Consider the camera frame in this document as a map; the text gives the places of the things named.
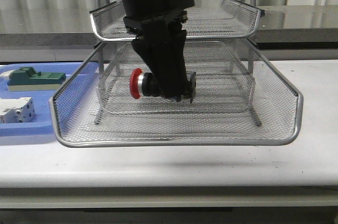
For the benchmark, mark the top mesh tray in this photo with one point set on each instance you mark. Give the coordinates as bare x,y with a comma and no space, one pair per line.
207,19

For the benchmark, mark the bottom mesh tray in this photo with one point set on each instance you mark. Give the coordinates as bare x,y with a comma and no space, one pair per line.
222,83

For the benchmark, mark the blue plastic tray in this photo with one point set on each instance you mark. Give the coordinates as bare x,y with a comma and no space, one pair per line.
17,133

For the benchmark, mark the white circuit breaker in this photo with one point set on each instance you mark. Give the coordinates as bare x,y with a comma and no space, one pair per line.
17,110

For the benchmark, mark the middle mesh tray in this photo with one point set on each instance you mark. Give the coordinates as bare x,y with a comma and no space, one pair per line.
274,115

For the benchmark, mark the mesh tray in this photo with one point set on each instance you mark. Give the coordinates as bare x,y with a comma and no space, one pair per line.
207,19
274,115
222,83

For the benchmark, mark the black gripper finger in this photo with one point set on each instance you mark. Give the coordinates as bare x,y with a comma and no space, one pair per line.
148,53
172,72

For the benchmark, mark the green and beige terminal block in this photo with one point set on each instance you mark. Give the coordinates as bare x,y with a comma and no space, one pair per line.
28,79

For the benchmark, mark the red emergency stop button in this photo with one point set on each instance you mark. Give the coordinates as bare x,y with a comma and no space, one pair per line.
144,84

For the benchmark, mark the grey stone counter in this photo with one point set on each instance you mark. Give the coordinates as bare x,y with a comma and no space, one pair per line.
287,32

